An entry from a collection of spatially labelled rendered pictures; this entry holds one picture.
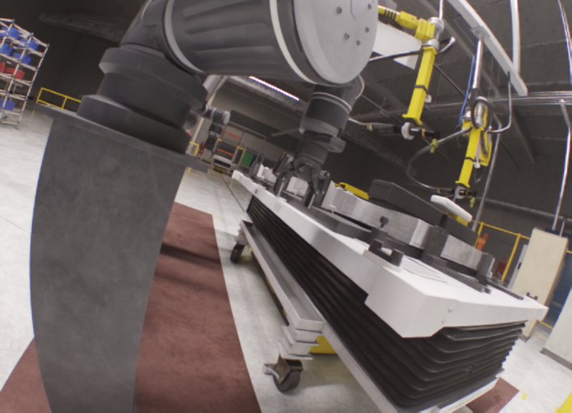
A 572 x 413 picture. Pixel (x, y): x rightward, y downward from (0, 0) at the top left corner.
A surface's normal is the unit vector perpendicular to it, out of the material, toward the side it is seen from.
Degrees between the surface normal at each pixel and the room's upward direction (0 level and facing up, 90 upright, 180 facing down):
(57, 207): 90
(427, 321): 90
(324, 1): 94
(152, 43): 90
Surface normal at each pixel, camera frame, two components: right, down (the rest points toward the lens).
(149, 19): -0.61, 0.29
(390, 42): -0.11, 0.01
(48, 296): 0.43, 0.22
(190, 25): -0.62, 0.52
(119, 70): -0.34, 0.85
